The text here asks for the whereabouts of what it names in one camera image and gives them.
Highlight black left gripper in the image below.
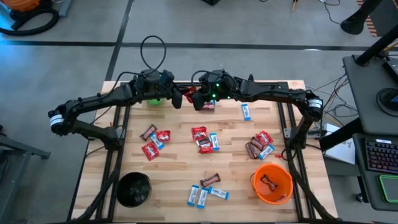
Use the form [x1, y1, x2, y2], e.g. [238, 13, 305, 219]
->
[141, 70, 183, 110]

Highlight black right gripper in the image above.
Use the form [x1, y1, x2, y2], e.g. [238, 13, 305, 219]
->
[192, 68, 236, 111]

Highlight black plastic bucket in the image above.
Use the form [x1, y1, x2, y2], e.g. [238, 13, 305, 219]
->
[116, 171, 152, 208]

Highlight orange plastic bucket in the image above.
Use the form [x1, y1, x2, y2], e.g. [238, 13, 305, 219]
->
[250, 164, 294, 207]

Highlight white power adapter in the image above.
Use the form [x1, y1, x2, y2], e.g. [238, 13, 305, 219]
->
[323, 123, 341, 135]

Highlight gray floor box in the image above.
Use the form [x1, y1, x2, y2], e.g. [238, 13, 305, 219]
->
[58, 0, 73, 18]

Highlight gray metal cart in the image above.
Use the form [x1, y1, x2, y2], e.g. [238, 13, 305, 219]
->
[0, 124, 51, 224]

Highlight gray desk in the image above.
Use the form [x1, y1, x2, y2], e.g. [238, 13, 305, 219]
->
[343, 54, 398, 136]

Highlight person's foot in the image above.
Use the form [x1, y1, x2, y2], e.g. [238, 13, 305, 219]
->
[340, 0, 383, 35]

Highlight orange vacuum cleaner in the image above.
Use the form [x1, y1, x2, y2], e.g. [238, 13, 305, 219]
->
[0, 0, 42, 12]

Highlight black monitor pole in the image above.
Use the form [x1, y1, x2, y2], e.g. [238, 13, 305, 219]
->
[355, 24, 398, 67]

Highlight orange striped mat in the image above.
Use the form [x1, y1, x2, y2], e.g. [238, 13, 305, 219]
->
[356, 0, 377, 37]

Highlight round black stand base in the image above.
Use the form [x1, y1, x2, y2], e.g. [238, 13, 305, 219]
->
[376, 87, 398, 118]

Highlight gray keyboard tray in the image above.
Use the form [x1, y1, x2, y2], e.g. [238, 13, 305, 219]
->
[353, 133, 398, 212]

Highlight black backlit keyboard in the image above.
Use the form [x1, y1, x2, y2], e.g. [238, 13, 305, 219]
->
[364, 138, 398, 174]

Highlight green-edged pad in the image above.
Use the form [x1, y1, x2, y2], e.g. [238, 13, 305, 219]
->
[379, 174, 398, 203]

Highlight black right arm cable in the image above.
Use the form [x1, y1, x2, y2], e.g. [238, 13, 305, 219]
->
[190, 70, 218, 98]

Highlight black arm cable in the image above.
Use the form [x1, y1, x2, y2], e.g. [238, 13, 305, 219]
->
[190, 70, 218, 98]
[140, 35, 167, 72]

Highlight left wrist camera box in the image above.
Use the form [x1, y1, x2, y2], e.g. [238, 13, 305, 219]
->
[137, 68, 162, 93]

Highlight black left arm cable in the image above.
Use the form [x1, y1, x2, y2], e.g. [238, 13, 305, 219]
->
[140, 35, 167, 72]

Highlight black aluminium frame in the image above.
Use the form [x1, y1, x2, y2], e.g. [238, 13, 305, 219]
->
[67, 80, 338, 224]

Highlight black floor cables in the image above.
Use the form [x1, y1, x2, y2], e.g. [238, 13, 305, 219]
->
[306, 73, 358, 127]

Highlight black vacuum hose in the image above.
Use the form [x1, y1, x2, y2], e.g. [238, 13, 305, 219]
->
[0, 6, 60, 37]

